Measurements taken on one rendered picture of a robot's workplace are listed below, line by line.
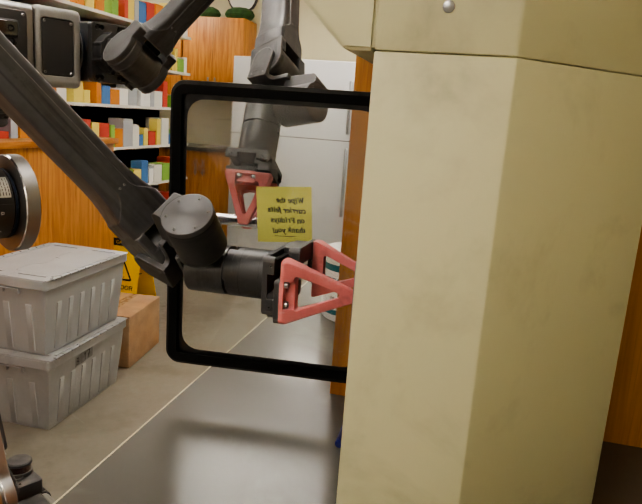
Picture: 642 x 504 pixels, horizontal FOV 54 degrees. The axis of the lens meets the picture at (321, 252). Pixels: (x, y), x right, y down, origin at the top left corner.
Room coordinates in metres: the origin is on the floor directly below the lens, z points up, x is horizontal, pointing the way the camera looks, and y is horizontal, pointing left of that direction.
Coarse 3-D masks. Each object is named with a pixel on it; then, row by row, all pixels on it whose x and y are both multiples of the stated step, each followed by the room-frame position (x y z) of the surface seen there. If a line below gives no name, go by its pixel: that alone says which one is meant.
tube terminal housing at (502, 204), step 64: (384, 0) 0.53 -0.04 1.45; (448, 0) 0.52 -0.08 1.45; (512, 0) 0.51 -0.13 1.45; (576, 0) 0.53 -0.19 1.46; (640, 0) 0.58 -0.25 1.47; (384, 64) 0.53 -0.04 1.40; (448, 64) 0.51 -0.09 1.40; (512, 64) 0.50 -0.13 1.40; (576, 64) 0.54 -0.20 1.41; (640, 64) 0.58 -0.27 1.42; (384, 128) 0.53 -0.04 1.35; (448, 128) 0.51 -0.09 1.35; (512, 128) 0.51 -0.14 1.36; (576, 128) 0.55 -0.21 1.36; (640, 128) 0.59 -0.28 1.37; (384, 192) 0.52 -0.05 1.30; (448, 192) 0.51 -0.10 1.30; (512, 192) 0.51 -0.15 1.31; (576, 192) 0.55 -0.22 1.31; (640, 192) 0.60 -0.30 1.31; (384, 256) 0.52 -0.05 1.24; (448, 256) 0.51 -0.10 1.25; (512, 256) 0.52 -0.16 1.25; (576, 256) 0.56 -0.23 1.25; (384, 320) 0.52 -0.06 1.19; (448, 320) 0.51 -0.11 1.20; (512, 320) 0.52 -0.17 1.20; (576, 320) 0.57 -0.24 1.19; (384, 384) 0.52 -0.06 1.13; (448, 384) 0.51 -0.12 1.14; (512, 384) 0.53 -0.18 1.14; (576, 384) 0.58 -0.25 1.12; (384, 448) 0.52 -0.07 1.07; (448, 448) 0.51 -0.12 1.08; (512, 448) 0.53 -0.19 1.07; (576, 448) 0.58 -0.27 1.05
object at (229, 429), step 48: (192, 384) 0.91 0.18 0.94; (240, 384) 0.92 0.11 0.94; (288, 384) 0.93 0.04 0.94; (144, 432) 0.75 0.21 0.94; (192, 432) 0.76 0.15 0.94; (240, 432) 0.77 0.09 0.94; (288, 432) 0.78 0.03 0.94; (336, 432) 0.79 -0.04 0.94; (96, 480) 0.64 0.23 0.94; (144, 480) 0.64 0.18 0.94; (192, 480) 0.65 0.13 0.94; (240, 480) 0.66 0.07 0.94; (288, 480) 0.67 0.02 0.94; (336, 480) 0.67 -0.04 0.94; (624, 480) 0.72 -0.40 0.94
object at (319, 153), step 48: (192, 144) 0.87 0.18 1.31; (240, 144) 0.86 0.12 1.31; (288, 144) 0.85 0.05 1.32; (336, 144) 0.84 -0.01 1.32; (192, 192) 0.87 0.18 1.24; (240, 192) 0.86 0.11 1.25; (288, 192) 0.85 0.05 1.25; (336, 192) 0.84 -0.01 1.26; (240, 240) 0.86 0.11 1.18; (288, 240) 0.85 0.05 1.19; (336, 240) 0.84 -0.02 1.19; (192, 336) 0.87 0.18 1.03; (240, 336) 0.86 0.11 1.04; (288, 336) 0.85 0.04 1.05; (336, 336) 0.84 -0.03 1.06
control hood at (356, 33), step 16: (304, 0) 0.55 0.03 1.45; (320, 0) 0.54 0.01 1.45; (336, 0) 0.54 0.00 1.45; (352, 0) 0.53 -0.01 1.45; (368, 0) 0.53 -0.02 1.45; (320, 16) 0.54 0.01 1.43; (336, 16) 0.54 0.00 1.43; (352, 16) 0.53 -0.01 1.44; (368, 16) 0.53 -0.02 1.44; (336, 32) 0.54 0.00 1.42; (352, 32) 0.53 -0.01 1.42; (368, 32) 0.53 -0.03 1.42; (352, 48) 0.54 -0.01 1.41; (368, 48) 0.53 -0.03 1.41
